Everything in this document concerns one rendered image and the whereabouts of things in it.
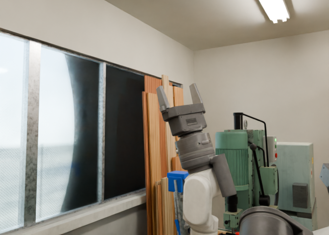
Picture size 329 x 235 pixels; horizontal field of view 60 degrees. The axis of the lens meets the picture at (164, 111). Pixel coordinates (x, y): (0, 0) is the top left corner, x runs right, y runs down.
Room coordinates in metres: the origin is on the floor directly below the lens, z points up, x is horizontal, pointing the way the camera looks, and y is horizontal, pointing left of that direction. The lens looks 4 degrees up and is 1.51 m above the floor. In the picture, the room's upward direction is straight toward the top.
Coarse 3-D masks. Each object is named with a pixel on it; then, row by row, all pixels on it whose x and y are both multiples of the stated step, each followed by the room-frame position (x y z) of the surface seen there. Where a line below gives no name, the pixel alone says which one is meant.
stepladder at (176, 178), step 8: (168, 176) 2.42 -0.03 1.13; (176, 176) 2.39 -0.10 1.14; (184, 176) 2.36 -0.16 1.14; (168, 184) 2.41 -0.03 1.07; (176, 184) 2.36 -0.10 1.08; (176, 192) 2.36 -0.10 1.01; (176, 200) 2.36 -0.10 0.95; (176, 208) 2.37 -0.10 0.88; (176, 216) 2.37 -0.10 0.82; (176, 224) 2.37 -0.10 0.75; (184, 224) 2.37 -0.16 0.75; (184, 232) 2.36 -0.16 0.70
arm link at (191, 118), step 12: (168, 108) 0.68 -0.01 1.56; (180, 108) 0.68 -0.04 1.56; (192, 108) 0.70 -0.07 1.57; (204, 108) 0.72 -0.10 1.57; (168, 120) 0.71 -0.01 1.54; (180, 120) 0.68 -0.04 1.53; (192, 120) 0.70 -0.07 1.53; (204, 120) 0.72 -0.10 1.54; (180, 132) 0.68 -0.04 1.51; (192, 132) 0.69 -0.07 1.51; (180, 144) 0.68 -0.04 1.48; (192, 144) 0.67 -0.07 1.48; (204, 144) 0.67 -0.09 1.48; (180, 156) 0.69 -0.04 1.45
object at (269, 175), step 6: (264, 168) 1.66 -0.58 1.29; (270, 168) 1.65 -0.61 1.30; (276, 168) 1.68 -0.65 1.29; (264, 174) 1.66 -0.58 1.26; (270, 174) 1.65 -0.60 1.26; (276, 174) 1.68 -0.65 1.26; (264, 180) 1.66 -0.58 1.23; (270, 180) 1.65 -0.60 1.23; (276, 180) 1.67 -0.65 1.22; (264, 186) 1.66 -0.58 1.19; (270, 186) 1.65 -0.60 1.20; (276, 186) 1.67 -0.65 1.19; (264, 192) 1.67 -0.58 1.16; (270, 192) 1.65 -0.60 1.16; (276, 192) 1.68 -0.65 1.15
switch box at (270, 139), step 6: (264, 138) 1.76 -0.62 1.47; (270, 138) 1.74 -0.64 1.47; (264, 144) 1.76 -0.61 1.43; (270, 144) 1.74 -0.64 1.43; (276, 144) 1.81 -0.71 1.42; (264, 150) 1.76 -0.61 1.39; (270, 150) 1.74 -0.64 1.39; (276, 150) 1.80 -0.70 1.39; (270, 156) 1.74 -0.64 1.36; (270, 162) 1.74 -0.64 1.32
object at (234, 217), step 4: (224, 212) 1.57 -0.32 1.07; (228, 212) 1.57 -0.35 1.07; (232, 212) 1.57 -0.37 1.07; (236, 212) 1.57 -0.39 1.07; (240, 212) 1.60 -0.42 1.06; (224, 216) 1.56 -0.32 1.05; (228, 216) 1.55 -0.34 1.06; (232, 216) 1.54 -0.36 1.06; (236, 216) 1.54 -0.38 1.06; (224, 220) 1.56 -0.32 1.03; (232, 220) 1.54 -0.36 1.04; (236, 220) 1.54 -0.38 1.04; (224, 224) 1.56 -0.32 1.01; (228, 224) 1.55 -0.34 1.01; (232, 224) 1.54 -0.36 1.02; (236, 224) 1.54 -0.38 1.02
